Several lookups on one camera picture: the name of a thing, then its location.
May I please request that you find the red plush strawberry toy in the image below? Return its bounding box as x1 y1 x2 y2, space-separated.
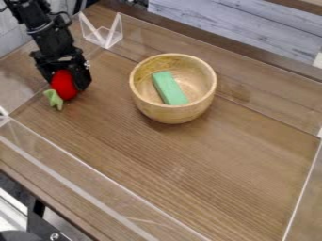
43 70 78 110

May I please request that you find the light wooden bowl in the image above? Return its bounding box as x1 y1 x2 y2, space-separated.
130 53 218 124

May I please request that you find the clear acrylic corner bracket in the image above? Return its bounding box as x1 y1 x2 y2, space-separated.
78 13 123 49

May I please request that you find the black metal table leg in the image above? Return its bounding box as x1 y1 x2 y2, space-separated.
32 200 46 217

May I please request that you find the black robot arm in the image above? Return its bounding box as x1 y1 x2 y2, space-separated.
4 0 92 90

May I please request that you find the clear acrylic table barrier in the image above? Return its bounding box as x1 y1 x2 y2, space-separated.
0 11 322 241

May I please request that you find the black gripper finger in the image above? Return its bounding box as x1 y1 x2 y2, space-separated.
36 64 55 83
71 61 92 91

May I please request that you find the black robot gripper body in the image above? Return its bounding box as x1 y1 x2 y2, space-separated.
28 23 87 74

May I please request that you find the green rectangular block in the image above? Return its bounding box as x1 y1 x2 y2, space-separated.
153 72 189 105

